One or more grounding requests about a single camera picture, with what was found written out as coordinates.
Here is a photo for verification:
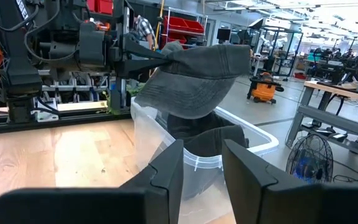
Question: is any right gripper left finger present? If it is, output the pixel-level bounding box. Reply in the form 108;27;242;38
0;139;185;224

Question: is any orange shop vacuum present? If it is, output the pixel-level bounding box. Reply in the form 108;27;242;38
246;71;285;105

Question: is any dark brown cap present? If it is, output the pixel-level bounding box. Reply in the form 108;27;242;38
166;111;250;158

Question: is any yellow pole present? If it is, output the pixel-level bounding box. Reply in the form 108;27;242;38
153;0;166;50

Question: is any black monitor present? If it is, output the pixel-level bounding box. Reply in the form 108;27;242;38
216;28;232;42

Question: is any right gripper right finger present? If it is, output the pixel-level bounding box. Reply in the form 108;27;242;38
222;139;358;224

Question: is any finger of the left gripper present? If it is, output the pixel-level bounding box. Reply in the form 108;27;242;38
124;37;171;61
118;58;172;79

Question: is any white wire shelf rack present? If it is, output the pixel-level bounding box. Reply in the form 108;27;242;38
158;6;209;50

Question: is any red storage bin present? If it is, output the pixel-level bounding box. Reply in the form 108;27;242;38
86;0;114;16
163;15;188;32
183;19;205;34
161;33;188;48

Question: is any black floor fan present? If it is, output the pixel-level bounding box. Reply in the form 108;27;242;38
286;133;334;184

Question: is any grey washed cap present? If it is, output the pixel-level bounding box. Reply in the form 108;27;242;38
134;40;251;120

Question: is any black aluminium frame rail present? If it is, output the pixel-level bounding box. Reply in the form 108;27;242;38
0;109;134;136

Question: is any person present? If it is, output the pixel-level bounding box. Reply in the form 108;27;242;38
133;14;157;50

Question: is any grey metal workbench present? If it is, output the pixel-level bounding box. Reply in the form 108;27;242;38
286;79;358;162

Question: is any clear plastic bin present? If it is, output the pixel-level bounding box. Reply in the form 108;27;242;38
130;96;280;224

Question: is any white parts drawer rack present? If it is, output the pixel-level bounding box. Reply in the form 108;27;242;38
35;70;110;103

